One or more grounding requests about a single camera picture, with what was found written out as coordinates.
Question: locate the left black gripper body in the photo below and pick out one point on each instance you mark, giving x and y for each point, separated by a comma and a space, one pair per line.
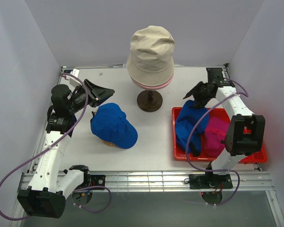
79, 99

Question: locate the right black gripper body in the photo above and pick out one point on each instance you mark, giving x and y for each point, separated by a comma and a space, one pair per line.
202, 93

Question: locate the blue baseball cap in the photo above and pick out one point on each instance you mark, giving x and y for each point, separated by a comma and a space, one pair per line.
187, 119
110, 124

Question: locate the pink bucket hat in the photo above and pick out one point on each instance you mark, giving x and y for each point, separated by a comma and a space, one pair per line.
157, 86

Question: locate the beige bucket hat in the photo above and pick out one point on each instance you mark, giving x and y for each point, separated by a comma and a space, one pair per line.
150, 60

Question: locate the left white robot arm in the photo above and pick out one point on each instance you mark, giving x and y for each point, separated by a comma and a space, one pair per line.
46, 195

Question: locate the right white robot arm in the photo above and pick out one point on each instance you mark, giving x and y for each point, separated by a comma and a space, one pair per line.
245, 133

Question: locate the red plastic tray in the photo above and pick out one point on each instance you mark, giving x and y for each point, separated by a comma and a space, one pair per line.
179, 154

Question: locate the magenta baseball cap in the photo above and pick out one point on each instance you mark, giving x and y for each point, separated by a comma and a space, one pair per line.
214, 133

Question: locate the cream mannequin head stand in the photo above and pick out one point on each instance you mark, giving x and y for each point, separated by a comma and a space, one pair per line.
149, 100

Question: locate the light wooden hat stand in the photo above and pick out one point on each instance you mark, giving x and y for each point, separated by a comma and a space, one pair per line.
110, 144

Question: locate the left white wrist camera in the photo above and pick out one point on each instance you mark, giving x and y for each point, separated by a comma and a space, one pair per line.
73, 80

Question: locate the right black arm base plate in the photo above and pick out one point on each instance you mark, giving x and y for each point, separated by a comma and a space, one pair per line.
209, 181

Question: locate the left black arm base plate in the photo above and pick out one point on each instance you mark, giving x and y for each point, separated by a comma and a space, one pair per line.
97, 180

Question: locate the aluminium front rail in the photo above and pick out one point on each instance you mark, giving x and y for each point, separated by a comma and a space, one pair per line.
175, 181

